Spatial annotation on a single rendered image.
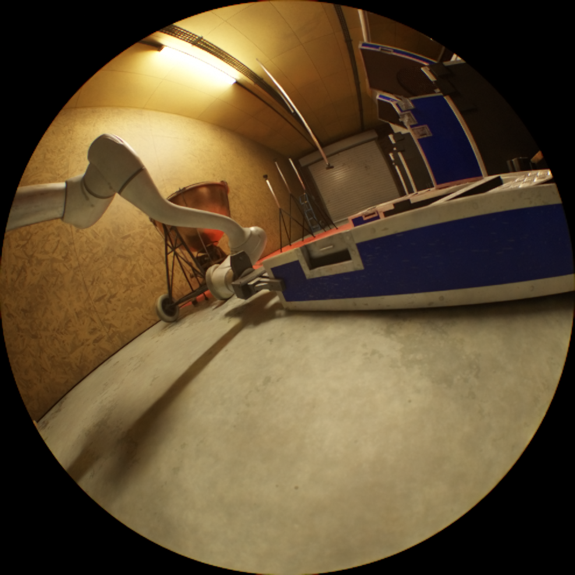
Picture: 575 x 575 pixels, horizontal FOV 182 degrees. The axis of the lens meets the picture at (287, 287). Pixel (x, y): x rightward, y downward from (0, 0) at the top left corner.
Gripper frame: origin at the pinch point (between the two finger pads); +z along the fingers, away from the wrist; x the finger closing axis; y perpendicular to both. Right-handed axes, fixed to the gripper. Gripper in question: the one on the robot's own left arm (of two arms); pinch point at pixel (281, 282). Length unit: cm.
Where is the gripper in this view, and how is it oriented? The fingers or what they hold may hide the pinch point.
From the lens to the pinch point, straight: 43.8
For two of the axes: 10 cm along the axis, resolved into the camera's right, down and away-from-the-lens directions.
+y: 2.9, 8.8, 3.6
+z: 6.9, 0.6, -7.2
